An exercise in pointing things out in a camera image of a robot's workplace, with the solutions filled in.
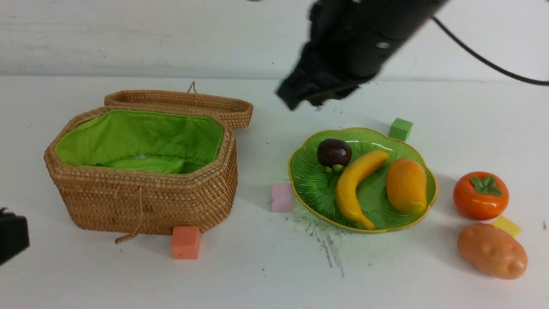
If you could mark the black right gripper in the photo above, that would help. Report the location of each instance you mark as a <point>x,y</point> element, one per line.
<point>348,44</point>

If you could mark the purple toy mangosteen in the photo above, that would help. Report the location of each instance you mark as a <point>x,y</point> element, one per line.
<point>333,155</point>

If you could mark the yellow toy banana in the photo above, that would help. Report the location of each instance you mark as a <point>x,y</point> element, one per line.
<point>345,191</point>

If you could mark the yellow orange toy mango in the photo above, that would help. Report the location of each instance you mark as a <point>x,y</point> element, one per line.
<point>406,187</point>

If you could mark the brown toy potato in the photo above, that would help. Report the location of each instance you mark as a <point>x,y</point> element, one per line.
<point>492,251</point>

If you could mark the green toy cucumber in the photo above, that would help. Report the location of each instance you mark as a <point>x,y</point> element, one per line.
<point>151,164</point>

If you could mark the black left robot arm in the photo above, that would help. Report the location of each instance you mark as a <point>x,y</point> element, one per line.
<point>14,235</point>

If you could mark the green foam cube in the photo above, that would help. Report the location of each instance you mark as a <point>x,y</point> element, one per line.
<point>400,129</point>

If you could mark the green leaf-shaped ceramic plate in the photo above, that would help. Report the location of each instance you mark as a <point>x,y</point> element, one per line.
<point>315,189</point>

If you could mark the pink foam cube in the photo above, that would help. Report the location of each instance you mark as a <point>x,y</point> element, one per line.
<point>281,198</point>

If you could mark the orange toy persimmon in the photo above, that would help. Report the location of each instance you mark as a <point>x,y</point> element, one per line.
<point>480,196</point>

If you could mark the yellow foam cube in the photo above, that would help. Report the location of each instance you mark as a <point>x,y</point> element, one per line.
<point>505,224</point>

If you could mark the woven wicker basket green lining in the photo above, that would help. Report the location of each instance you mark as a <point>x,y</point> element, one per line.
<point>127,201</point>

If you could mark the orange foam cube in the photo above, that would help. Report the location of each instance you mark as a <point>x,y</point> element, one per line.
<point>185,243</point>

